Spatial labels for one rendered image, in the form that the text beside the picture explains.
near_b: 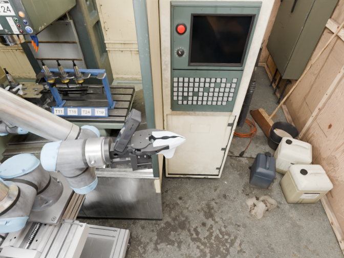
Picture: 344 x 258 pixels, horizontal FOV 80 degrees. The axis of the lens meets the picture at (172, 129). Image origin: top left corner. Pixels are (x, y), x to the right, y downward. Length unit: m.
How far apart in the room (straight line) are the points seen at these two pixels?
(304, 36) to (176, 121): 1.91
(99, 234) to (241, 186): 1.47
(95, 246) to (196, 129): 1.21
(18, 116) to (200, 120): 1.24
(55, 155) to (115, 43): 2.04
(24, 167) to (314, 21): 2.84
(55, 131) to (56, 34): 1.62
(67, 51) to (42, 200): 1.56
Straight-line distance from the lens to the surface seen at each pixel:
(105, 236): 1.91
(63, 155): 0.56
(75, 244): 1.02
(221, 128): 1.71
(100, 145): 0.54
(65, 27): 2.16
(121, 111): 1.73
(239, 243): 2.15
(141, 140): 0.54
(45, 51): 2.37
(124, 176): 1.43
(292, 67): 3.10
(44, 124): 0.68
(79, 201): 1.21
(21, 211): 0.84
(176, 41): 1.23
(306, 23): 2.90
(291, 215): 2.43
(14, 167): 0.90
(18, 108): 0.68
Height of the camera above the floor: 1.98
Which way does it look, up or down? 45 degrees down
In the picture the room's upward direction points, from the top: straight up
